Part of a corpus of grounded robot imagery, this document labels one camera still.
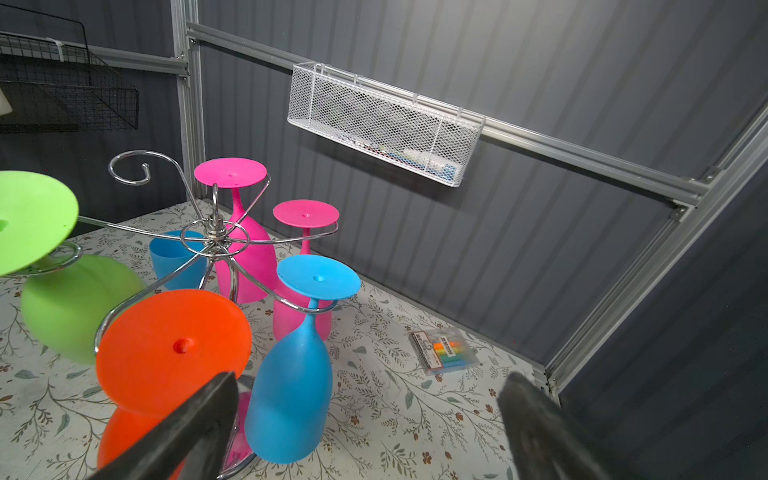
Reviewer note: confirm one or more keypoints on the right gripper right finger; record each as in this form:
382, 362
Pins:
545, 442

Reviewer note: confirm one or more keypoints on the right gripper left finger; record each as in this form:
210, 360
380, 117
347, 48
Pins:
194, 438

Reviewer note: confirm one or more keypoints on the blue wine glass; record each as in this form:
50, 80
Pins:
167, 255
293, 387

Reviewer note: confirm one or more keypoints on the green wine glass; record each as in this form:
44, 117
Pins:
66, 293

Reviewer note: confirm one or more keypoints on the red wine glass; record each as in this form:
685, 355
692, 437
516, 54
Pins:
159, 353

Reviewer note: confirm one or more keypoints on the chrome wine glass rack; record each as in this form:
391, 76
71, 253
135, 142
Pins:
239, 251

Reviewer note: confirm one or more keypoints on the pack of coloured markers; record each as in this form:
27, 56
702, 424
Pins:
443, 350

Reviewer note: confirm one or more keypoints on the floral table mat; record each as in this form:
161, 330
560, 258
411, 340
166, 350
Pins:
388, 417

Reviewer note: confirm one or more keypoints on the white mesh wall basket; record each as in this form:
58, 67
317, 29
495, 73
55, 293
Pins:
419, 134

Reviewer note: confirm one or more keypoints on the black wire wall basket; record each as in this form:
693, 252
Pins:
53, 86

